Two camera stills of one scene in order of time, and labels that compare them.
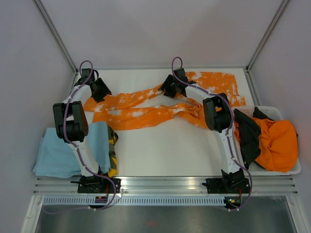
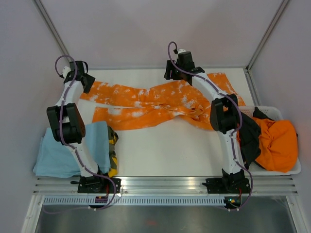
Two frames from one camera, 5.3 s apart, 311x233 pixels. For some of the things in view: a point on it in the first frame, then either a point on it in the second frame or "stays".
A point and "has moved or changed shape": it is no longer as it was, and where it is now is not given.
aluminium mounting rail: [258, 185] stays
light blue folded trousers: [57, 158] stays
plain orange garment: [279, 143] stays
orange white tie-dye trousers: [153, 108] has moved or changed shape
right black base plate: [227, 186] stays
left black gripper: [105, 91] to [91, 80]
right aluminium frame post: [284, 3] stays
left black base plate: [97, 184] stays
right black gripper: [165, 85] to [170, 65]
